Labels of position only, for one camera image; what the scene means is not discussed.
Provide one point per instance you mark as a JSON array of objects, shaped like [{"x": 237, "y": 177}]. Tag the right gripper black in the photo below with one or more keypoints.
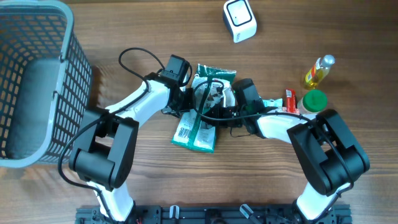
[{"x": 217, "y": 109}]

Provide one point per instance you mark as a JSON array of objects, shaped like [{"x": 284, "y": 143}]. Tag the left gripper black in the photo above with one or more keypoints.
[{"x": 190, "y": 103}]

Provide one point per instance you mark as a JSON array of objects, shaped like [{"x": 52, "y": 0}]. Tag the green 3M gloves package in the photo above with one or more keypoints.
[{"x": 212, "y": 88}]

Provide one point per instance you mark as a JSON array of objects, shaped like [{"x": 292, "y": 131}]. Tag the light teal small packet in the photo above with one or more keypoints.
[{"x": 278, "y": 103}]

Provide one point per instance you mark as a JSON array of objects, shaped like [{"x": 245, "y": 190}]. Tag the red snack packet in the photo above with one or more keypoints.
[{"x": 290, "y": 99}]

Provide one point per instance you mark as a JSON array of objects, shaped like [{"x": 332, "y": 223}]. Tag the green lid white jar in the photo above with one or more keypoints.
[{"x": 313, "y": 102}]

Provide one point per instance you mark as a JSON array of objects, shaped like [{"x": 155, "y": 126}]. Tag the yellow liquid bottle silver cap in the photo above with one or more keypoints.
[{"x": 318, "y": 72}]

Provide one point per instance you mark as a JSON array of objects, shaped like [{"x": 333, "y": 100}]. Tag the pink tissue pack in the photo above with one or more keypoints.
[{"x": 293, "y": 110}]

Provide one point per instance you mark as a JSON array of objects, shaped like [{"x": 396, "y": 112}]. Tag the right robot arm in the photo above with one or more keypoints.
[{"x": 328, "y": 152}]

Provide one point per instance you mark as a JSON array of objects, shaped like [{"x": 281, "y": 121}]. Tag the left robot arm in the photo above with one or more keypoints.
[{"x": 103, "y": 148}]

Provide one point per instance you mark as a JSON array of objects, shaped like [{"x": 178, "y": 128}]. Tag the white barcode scanner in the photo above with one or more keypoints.
[{"x": 239, "y": 20}]

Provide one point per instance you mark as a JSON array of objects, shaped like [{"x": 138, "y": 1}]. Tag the grey plastic mesh basket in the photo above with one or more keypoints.
[{"x": 46, "y": 81}]

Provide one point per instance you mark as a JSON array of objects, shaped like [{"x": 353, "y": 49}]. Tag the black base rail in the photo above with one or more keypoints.
[{"x": 273, "y": 213}]

